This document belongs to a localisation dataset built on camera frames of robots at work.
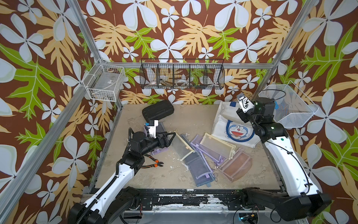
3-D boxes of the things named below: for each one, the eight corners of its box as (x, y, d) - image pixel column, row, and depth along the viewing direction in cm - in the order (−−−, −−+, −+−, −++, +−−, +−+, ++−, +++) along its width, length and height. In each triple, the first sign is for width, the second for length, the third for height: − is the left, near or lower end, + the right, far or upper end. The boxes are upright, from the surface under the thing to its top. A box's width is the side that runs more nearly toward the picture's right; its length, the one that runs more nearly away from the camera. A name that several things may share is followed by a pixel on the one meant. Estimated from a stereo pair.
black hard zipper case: (150, 126, 109) (149, 122, 104) (141, 114, 116) (139, 110, 112) (175, 112, 118) (175, 107, 113) (165, 102, 126) (165, 97, 121)
